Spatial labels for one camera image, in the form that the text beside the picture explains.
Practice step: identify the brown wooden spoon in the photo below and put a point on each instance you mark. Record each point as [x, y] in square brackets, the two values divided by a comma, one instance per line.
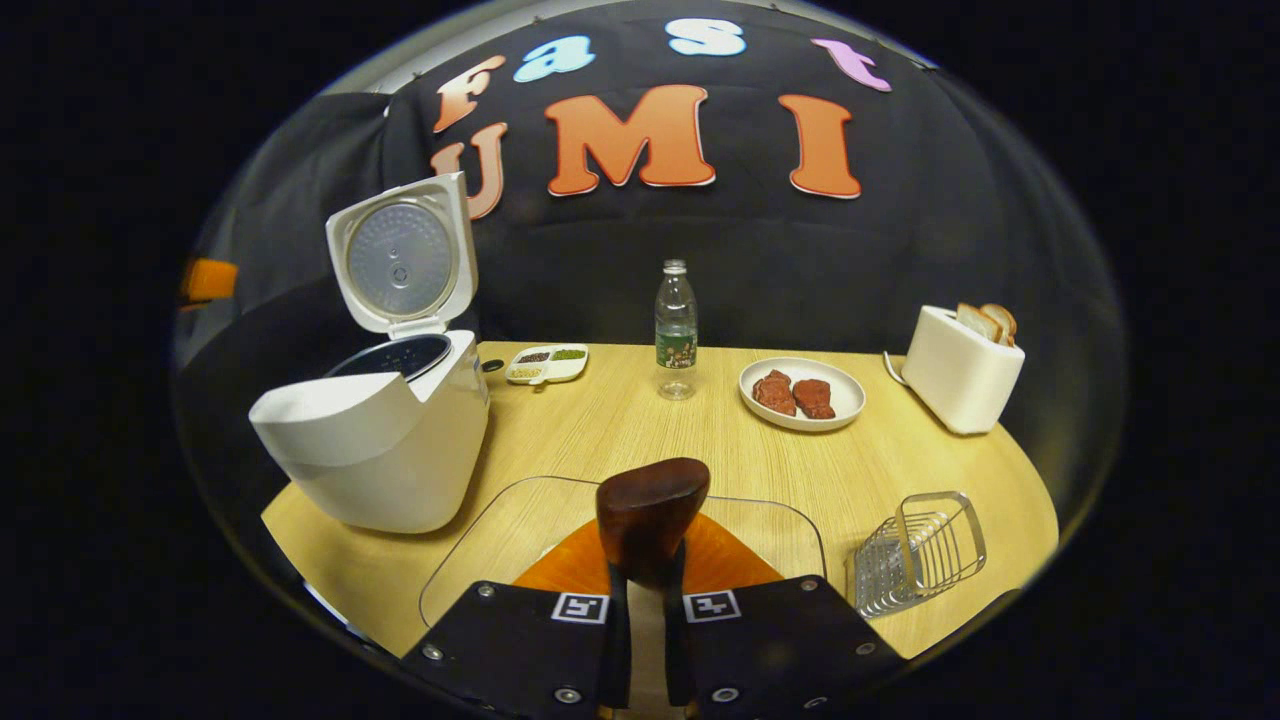
[650, 510]

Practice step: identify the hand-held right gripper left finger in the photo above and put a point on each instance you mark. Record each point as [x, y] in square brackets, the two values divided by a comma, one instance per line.
[618, 640]

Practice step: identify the clear plastic water bottle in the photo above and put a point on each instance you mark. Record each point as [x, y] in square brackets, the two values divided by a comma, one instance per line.
[676, 335]

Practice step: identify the white divided condiment dish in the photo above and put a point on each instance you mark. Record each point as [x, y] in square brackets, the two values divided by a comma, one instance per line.
[548, 368]

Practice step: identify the black backdrop cloth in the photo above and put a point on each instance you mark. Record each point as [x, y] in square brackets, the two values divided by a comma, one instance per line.
[850, 270]

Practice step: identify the white round plate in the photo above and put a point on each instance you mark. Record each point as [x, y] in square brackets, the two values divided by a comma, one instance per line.
[850, 395]

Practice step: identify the white toaster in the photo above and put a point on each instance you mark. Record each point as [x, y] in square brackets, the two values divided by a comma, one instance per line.
[955, 385]

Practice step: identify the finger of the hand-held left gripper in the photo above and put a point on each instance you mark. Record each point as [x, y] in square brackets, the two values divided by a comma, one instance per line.
[208, 280]

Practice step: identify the white rice cooker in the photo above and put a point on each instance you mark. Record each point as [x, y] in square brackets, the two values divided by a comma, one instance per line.
[380, 450]

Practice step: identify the toast bread slice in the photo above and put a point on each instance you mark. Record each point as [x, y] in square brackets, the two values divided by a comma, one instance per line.
[975, 320]
[1005, 322]

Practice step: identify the red meat piece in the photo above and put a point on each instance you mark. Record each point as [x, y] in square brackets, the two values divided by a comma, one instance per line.
[774, 392]
[814, 398]

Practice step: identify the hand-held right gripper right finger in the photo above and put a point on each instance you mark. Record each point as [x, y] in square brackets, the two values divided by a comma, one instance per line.
[678, 640]

